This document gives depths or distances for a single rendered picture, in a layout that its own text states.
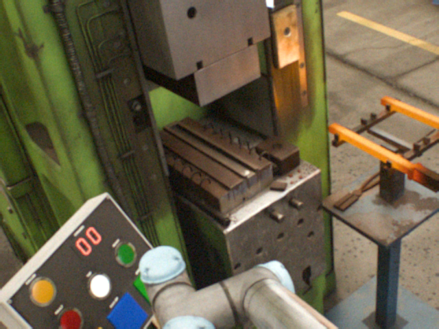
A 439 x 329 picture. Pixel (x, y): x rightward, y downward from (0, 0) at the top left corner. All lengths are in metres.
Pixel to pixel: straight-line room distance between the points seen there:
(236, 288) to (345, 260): 1.82
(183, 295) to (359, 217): 1.05
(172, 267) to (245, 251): 0.71
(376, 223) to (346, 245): 0.93
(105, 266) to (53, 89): 0.42
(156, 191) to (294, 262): 0.53
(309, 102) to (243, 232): 0.54
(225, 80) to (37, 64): 0.45
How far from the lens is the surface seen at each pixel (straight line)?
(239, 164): 1.63
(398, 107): 1.90
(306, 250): 1.85
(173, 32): 1.27
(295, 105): 1.83
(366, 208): 1.89
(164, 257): 0.94
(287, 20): 1.67
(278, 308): 0.78
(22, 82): 1.70
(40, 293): 1.15
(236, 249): 1.59
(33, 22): 1.27
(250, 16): 1.40
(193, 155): 1.70
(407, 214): 1.87
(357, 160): 3.29
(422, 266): 2.69
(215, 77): 1.37
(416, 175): 1.62
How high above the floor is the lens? 1.93
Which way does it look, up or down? 35 degrees down
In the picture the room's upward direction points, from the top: 10 degrees counter-clockwise
